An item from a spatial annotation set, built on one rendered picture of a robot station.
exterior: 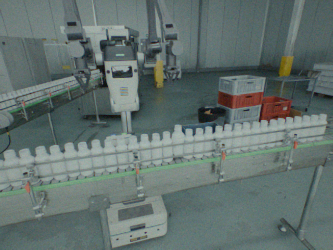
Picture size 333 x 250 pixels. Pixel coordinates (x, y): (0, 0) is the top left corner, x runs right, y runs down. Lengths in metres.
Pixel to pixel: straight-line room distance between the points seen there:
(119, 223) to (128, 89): 1.07
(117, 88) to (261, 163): 1.08
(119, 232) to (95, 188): 0.84
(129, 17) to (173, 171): 12.30
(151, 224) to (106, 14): 12.08
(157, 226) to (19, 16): 12.82
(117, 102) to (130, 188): 0.69
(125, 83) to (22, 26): 12.28
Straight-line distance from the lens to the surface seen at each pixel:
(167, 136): 1.03
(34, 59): 7.62
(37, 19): 13.45
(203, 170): 1.16
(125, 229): 1.85
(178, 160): 1.11
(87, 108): 5.05
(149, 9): 1.42
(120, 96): 1.52
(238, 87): 3.27
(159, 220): 1.86
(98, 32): 4.65
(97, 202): 1.14
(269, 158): 1.38
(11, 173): 1.13
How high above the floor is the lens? 1.58
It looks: 21 degrees down
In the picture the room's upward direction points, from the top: 1 degrees counter-clockwise
